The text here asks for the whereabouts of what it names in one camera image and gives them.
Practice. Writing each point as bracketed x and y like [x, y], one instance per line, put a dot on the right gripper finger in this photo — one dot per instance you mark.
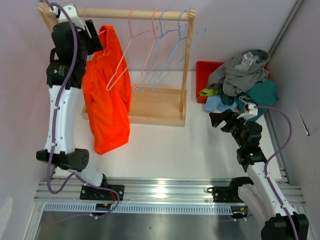
[227, 115]
[216, 118]

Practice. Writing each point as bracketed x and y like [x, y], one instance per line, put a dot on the teal shorts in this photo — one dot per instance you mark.
[263, 93]

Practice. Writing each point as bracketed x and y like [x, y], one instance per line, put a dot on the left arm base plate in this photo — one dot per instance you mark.
[94, 194]

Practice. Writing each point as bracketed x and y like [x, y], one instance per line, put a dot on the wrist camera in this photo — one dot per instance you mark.
[67, 13]
[250, 111]

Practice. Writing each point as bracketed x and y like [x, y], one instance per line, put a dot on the white slotted cable duct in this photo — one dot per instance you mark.
[206, 209]

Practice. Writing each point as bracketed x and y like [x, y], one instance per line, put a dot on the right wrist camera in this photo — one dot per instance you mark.
[250, 111]

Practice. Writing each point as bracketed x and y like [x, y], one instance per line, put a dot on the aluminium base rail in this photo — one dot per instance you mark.
[171, 191]

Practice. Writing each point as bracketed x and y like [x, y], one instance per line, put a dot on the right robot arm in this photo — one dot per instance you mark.
[258, 190]

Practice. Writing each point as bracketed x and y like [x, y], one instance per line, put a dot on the lime green shorts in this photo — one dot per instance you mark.
[209, 91]

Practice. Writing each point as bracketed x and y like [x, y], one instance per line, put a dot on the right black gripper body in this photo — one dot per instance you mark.
[234, 126]

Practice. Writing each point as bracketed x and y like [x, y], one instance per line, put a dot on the red plastic bin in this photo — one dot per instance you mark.
[203, 71]

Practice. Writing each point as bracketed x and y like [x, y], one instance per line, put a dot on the orange shorts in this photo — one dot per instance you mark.
[107, 93]

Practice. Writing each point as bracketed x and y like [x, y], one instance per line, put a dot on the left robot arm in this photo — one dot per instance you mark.
[65, 74]

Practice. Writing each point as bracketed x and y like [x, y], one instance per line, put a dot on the light blue shorts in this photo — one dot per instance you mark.
[214, 103]

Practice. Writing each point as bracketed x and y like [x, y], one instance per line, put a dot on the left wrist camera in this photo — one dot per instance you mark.
[67, 13]

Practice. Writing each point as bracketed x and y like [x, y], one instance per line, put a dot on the grey shorts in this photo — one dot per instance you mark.
[234, 79]

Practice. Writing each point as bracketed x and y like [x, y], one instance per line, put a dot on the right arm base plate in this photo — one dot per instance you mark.
[221, 194]

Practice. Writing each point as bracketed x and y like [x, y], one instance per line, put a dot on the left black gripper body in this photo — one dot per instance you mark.
[93, 44]

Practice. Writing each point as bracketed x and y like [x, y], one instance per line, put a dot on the wooden clothes rack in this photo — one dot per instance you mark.
[164, 106]

